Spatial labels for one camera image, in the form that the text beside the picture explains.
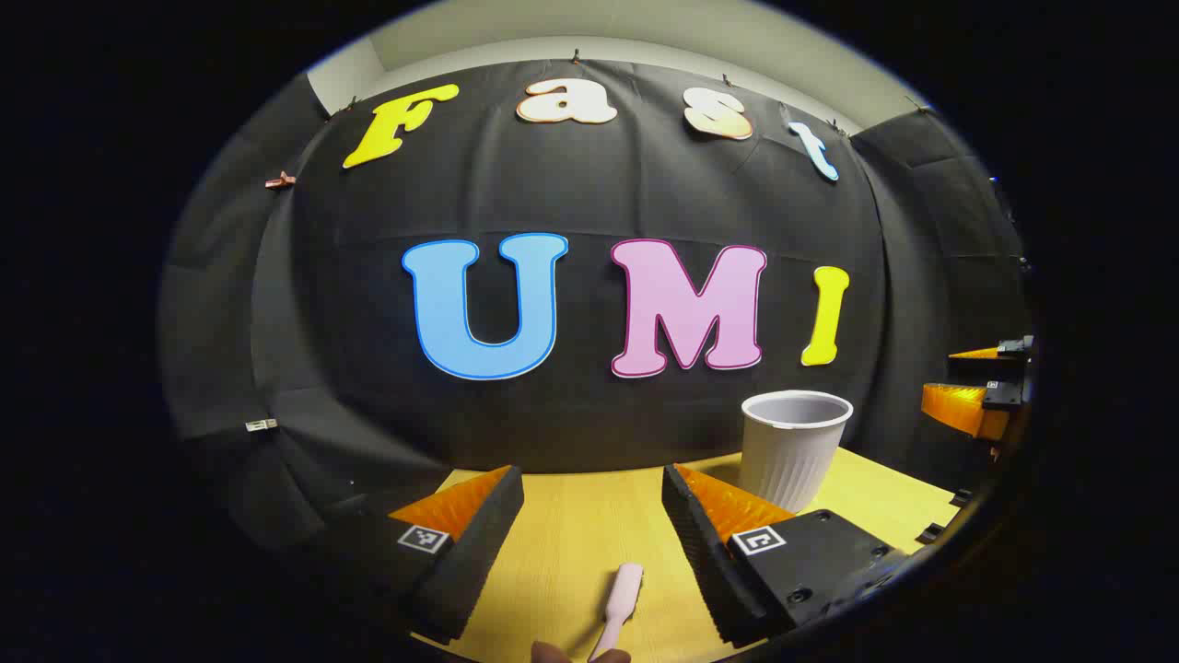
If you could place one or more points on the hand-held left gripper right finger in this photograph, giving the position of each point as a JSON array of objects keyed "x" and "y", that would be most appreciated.
[{"x": 705, "y": 562}]

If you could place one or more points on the small pink broom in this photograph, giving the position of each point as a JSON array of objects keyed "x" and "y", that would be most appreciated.
[{"x": 624, "y": 589}]

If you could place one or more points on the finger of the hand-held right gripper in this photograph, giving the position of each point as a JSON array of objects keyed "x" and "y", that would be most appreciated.
[
  {"x": 1009, "y": 349},
  {"x": 958, "y": 405}
]

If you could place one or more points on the white ribbed garbage bin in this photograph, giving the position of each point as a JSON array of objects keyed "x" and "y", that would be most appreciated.
[{"x": 792, "y": 460}]

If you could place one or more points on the silver cloth clip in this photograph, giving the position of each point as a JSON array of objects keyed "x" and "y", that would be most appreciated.
[{"x": 262, "y": 424}]

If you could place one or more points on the wooden desktop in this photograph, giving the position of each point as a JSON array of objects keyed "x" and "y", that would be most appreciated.
[{"x": 589, "y": 534}]

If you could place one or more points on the black desk edge clamp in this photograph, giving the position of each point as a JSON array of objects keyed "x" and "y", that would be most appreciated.
[
  {"x": 930, "y": 533},
  {"x": 961, "y": 497}
]

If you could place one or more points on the copper cloth clip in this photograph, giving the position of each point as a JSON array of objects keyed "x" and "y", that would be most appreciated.
[{"x": 281, "y": 180}]

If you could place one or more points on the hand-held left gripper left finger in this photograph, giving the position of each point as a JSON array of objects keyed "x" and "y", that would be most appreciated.
[{"x": 479, "y": 543}]

